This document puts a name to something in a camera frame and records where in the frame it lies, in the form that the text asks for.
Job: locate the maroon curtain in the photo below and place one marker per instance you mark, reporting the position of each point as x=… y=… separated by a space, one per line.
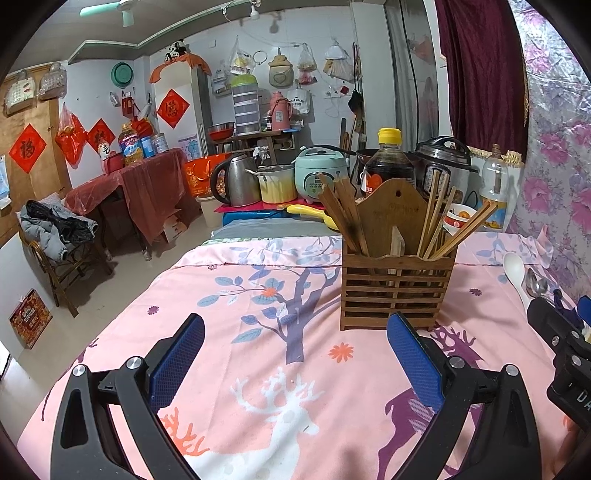
x=480 y=69

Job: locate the cooking oil bottle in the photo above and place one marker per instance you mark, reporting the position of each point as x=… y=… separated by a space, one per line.
x=131 y=147

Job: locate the metal spoon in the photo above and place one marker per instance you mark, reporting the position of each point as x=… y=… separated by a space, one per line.
x=535 y=284

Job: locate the light blue hanging packet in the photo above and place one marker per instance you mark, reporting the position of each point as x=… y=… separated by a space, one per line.
x=4 y=182

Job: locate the white bin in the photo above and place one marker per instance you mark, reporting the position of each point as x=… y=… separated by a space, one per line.
x=208 y=210

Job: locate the black silver pressure cooker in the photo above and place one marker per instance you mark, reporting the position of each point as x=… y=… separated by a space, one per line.
x=455 y=175

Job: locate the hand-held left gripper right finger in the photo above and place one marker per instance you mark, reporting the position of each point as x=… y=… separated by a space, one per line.
x=415 y=364

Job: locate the purple floral plastic sheet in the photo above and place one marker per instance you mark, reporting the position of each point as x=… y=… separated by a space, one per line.
x=554 y=161

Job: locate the light green rice cooker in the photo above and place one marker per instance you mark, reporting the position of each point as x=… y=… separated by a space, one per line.
x=318 y=175

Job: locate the white printed bottle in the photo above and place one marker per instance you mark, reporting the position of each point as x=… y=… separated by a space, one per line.
x=104 y=151

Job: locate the red printed box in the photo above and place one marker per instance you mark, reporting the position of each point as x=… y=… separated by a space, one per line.
x=30 y=318

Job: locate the white hanging bag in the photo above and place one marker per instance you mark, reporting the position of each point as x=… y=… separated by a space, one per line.
x=339 y=64

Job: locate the panda plush toy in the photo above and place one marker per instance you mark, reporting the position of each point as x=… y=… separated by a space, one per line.
x=177 y=50

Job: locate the dark jacket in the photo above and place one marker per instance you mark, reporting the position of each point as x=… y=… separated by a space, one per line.
x=51 y=226

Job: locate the white refrigerator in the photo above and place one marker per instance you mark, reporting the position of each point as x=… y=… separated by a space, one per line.
x=178 y=76

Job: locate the grey mattress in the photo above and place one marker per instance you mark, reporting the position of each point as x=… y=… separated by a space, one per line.
x=268 y=228

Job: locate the orange gift bag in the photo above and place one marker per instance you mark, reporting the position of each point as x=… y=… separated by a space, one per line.
x=201 y=177

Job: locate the blue low table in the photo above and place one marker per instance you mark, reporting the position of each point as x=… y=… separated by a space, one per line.
x=249 y=216

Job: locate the cardboard box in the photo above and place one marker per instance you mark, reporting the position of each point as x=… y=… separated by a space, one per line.
x=175 y=227

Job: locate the white printed tote bag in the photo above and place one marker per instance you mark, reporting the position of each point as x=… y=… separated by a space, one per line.
x=299 y=101

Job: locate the red hanging holder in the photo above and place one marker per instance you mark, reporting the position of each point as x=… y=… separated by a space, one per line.
x=128 y=105

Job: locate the dark soy sauce bottle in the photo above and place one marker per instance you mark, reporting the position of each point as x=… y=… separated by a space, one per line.
x=385 y=170

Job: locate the sheer white curtain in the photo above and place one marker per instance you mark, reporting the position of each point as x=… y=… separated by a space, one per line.
x=415 y=69

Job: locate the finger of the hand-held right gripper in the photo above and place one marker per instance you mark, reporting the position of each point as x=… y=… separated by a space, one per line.
x=568 y=364

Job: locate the pile of wooden chopsticks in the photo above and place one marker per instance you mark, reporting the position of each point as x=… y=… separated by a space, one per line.
x=344 y=212

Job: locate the wooden utensil holder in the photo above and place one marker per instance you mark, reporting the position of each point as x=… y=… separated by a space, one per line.
x=392 y=286

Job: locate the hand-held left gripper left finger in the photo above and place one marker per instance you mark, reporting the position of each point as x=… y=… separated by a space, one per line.
x=178 y=364

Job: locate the grey tiered steamer green lid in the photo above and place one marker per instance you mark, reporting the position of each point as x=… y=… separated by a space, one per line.
x=244 y=108

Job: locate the plastic bag with red items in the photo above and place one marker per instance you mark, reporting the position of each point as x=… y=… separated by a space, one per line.
x=307 y=67

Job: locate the red hanging plastic bag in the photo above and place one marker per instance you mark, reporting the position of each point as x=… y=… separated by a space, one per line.
x=71 y=136

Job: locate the pink deer print bedsheet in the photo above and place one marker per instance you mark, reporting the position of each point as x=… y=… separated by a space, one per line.
x=184 y=295

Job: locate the wooden side table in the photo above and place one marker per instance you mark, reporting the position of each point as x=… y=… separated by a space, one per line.
x=258 y=135

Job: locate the white tin can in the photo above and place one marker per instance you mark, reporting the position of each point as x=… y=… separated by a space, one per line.
x=160 y=143

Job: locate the blue label tin can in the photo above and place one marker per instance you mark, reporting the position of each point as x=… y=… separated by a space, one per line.
x=147 y=147

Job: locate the red diamond poster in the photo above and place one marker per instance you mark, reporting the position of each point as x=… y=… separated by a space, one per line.
x=101 y=137
x=173 y=108
x=27 y=147

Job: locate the cream pot with lid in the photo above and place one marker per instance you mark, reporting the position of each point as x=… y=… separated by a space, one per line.
x=277 y=187

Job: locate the clear yellow label bottle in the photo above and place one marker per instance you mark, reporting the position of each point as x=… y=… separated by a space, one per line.
x=494 y=184

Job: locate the table with red cloth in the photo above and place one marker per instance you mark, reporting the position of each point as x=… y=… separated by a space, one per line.
x=147 y=184

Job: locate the white light bulb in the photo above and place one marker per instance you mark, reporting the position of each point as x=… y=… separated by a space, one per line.
x=255 y=11

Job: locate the navy blue cloth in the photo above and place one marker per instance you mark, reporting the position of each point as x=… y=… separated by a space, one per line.
x=567 y=307

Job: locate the plastic bag with yellow item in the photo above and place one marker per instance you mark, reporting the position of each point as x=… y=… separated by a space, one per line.
x=241 y=62

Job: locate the yellow frying pan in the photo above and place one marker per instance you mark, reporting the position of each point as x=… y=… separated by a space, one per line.
x=309 y=211

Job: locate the green ceiling fan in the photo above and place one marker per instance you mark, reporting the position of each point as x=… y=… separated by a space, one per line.
x=127 y=16

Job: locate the white red rimmed bowl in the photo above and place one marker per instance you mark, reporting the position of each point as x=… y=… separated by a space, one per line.
x=459 y=216

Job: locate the steel electric kettle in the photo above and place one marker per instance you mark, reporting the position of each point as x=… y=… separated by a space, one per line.
x=240 y=180

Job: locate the wooden chair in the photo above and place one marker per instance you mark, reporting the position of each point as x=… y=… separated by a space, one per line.
x=64 y=281

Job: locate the red basin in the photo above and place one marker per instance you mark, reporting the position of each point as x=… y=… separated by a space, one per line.
x=220 y=131

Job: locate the orange cloth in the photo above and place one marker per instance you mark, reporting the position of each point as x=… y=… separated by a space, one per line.
x=189 y=60

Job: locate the white hanging handbag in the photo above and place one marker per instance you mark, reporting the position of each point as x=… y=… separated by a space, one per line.
x=52 y=82
x=19 y=92

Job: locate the pink thermos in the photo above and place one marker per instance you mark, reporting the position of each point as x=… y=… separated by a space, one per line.
x=279 y=113

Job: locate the wooden door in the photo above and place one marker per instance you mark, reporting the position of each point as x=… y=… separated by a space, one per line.
x=41 y=194

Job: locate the white plastic spoon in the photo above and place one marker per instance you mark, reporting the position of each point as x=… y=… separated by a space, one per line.
x=513 y=267

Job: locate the beige jar shaped hanging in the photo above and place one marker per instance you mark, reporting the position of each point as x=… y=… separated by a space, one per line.
x=281 y=74

